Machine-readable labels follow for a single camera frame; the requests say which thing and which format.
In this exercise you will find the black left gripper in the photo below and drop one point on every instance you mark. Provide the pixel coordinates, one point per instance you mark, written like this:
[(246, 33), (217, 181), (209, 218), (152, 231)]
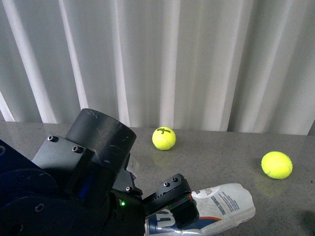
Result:
[(173, 194)]

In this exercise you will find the clear Wilson tennis ball can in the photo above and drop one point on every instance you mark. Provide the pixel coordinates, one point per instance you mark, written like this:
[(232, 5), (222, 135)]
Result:
[(220, 208)]

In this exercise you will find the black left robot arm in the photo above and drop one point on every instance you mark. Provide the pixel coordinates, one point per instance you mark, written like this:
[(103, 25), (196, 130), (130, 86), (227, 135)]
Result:
[(79, 185)]

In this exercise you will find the Wilson 3 tennis ball centre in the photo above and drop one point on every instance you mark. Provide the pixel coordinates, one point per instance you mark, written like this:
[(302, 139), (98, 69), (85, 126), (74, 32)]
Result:
[(164, 138)]

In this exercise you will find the yellow tennis ball right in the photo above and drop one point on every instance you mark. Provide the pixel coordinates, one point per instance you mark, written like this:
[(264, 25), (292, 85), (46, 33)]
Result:
[(276, 165)]

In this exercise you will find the white pleated curtain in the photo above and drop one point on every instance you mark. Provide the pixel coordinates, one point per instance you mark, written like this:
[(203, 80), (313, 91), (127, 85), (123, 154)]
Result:
[(219, 65)]

